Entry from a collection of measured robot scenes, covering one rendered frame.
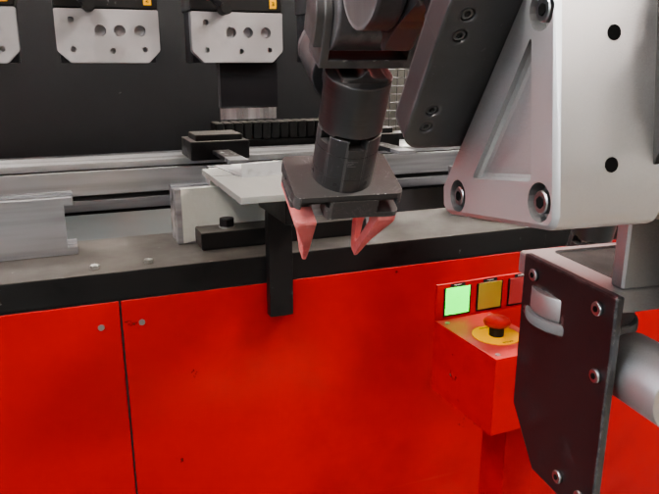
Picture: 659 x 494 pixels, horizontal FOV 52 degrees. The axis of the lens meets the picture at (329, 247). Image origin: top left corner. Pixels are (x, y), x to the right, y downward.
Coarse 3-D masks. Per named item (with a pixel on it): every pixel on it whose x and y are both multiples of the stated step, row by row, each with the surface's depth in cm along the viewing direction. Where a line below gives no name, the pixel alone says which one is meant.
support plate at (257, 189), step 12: (216, 180) 104; (228, 180) 103; (240, 180) 103; (252, 180) 103; (264, 180) 103; (276, 180) 103; (228, 192) 97; (240, 192) 94; (252, 192) 94; (264, 192) 94; (276, 192) 94; (240, 204) 91
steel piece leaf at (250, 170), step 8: (224, 168) 114; (232, 168) 114; (240, 168) 114; (248, 168) 106; (256, 168) 107; (264, 168) 107; (272, 168) 108; (280, 168) 109; (240, 176) 106; (248, 176) 106
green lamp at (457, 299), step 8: (448, 288) 106; (456, 288) 106; (464, 288) 107; (448, 296) 106; (456, 296) 106; (464, 296) 107; (448, 304) 106; (456, 304) 107; (464, 304) 108; (448, 312) 107; (456, 312) 107; (464, 312) 108
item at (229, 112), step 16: (224, 64) 112; (240, 64) 113; (256, 64) 114; (272, 64) 115; (224, 80) 113; (240, 80) 114; (256, 80) 115; (272, 80) 116; (224, 96) 113; (240, 96) 114; (256, 96) 115; (272, 96) 116; (224, 112) 115; (240, 112) 116; (256, 112) 117; (272, 112) 118
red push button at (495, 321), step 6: (486, 318) 100; (492, 318) 100; (498, 318) 100; (504, 318) 100; (486, 324) 100; (492, 324) 99; (498, 324) 98; (504, 324) 99; (492, 330) 100; (498, 330) 100; (492, 336) 100; (498, 336) 100
